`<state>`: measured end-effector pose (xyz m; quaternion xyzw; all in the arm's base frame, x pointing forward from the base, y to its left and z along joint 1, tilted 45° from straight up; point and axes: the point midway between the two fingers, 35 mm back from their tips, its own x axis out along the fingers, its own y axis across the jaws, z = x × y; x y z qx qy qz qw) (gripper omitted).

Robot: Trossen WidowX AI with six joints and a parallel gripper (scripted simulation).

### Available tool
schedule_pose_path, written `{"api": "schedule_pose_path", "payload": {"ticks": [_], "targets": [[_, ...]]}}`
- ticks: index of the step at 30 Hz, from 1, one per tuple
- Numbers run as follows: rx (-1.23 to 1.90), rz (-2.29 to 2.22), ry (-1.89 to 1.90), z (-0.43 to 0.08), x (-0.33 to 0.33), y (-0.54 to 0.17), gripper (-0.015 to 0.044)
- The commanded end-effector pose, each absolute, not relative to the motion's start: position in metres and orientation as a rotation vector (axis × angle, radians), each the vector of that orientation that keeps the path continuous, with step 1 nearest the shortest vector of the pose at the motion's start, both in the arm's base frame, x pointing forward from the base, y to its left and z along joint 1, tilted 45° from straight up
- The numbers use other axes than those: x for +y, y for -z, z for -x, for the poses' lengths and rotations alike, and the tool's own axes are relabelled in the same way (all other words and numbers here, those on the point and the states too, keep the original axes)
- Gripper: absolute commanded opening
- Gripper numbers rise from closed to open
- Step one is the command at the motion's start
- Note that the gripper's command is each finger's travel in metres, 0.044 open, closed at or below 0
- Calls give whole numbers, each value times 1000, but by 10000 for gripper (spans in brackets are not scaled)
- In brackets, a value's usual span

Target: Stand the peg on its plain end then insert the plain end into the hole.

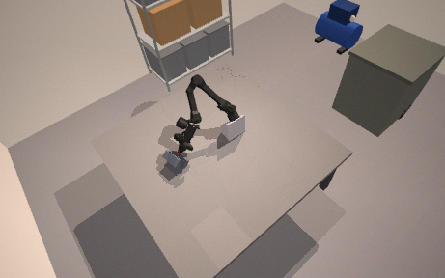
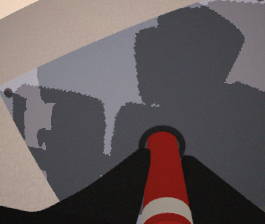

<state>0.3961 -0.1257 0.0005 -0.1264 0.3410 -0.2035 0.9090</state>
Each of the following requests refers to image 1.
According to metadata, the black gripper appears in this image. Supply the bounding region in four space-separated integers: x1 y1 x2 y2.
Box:
178 131 194 154

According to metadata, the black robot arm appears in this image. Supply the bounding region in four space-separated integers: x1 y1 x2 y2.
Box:
174 74 240 142

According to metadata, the grey sloped panel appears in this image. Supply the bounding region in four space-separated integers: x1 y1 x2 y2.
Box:
162 150 189 175

